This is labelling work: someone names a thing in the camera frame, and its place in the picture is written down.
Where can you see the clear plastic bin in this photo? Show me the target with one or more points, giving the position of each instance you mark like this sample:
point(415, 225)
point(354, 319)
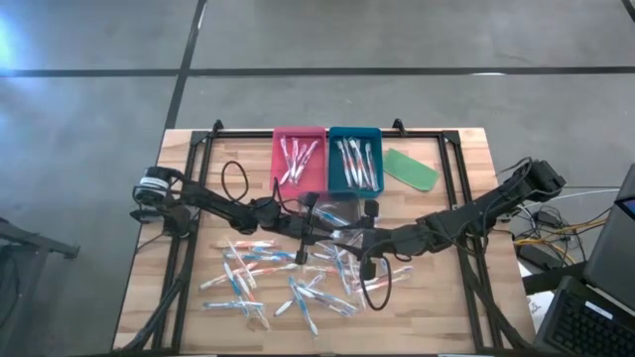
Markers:
point(347, 198)

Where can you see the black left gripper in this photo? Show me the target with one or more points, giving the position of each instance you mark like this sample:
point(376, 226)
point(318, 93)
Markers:
point(307, 228)

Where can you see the black aluminium rig frame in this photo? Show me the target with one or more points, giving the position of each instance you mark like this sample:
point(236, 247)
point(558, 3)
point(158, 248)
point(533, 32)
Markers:
point(238, 134)

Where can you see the blue toothbrush in clear wrapper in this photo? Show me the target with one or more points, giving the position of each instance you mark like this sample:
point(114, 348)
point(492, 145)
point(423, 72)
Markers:
point(330, 216)
point(273, 256)
point(325, 256)
point(230, 277)
point(342, 273)

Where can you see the white paper sheet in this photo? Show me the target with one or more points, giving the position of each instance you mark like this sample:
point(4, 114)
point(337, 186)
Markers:
point(538, 302)

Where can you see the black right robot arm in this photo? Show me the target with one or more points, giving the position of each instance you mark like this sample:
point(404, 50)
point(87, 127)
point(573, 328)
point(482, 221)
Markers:
point(471, 213)

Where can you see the green plastic lid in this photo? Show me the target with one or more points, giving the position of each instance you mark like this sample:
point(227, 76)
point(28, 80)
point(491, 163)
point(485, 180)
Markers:
point(412, 171)

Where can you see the pink plastic bin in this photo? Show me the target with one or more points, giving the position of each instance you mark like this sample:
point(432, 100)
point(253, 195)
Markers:
point(321, 171)

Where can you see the computer monitor with blue screen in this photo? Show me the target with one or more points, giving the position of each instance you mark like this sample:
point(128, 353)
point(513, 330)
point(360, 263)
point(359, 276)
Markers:
point(610, 238)

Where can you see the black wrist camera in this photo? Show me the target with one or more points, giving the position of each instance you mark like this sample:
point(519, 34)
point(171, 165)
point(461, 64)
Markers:
point(368, 270)
point(302, 253)

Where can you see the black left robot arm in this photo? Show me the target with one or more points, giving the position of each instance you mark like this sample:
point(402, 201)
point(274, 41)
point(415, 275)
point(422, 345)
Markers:
point(213, 205)

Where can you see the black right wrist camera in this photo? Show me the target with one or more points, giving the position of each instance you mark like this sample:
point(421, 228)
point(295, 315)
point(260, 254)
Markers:
point(368, 270)

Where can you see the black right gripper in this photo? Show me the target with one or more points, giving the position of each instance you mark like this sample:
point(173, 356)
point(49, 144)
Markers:
point(382, 243)

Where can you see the black power adapter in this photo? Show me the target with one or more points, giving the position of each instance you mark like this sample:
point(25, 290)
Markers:
point(548, 219)

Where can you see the black keyboard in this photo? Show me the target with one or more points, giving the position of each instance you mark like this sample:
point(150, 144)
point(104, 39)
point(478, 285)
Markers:
point(585, 327)

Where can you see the teal plastic bin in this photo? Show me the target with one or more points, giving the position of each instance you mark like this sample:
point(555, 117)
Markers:
point(332, 158)

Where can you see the black power brick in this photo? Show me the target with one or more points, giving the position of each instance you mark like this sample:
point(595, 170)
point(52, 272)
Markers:
point(533, 257)

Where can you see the black metal stand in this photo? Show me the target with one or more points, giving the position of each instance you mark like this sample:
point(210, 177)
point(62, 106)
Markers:
point(30, 240)

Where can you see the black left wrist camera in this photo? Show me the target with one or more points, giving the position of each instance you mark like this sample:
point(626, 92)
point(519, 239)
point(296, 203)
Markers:
point(302, 253)

